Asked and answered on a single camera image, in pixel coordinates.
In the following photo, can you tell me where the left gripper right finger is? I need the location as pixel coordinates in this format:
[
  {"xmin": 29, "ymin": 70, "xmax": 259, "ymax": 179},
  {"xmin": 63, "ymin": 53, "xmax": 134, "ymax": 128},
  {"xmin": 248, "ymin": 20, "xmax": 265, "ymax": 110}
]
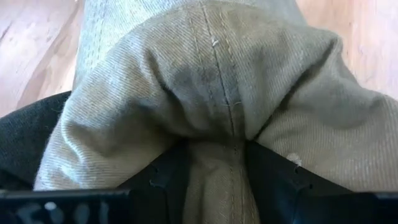
[{"xmin": 244, "ymin": 141, "xmax": 354, "ymax": 224}]

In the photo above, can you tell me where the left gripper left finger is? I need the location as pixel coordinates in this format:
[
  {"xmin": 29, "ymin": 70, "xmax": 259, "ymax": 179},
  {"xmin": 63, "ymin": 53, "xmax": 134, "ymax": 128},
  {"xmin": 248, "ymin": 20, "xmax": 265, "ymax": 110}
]
[{"xmin": 117, "ymin": 140, "xmax": 191, "ymax": 224}]

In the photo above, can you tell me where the beige baseball cap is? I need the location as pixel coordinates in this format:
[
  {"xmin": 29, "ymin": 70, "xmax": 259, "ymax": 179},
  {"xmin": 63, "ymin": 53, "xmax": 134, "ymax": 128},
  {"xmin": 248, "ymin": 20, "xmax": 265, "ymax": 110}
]
[{"xmin": 33, "ymin": 0, "xmax": 398, "ymax": 224}]

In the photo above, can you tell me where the dark grey cloth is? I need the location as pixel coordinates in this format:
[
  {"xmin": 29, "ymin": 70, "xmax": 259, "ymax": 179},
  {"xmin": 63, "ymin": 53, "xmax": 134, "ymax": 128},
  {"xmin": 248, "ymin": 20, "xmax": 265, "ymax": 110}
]
[{"xmin": 0, "ymin": 90, "xmax": 73, "ymax": 191}]

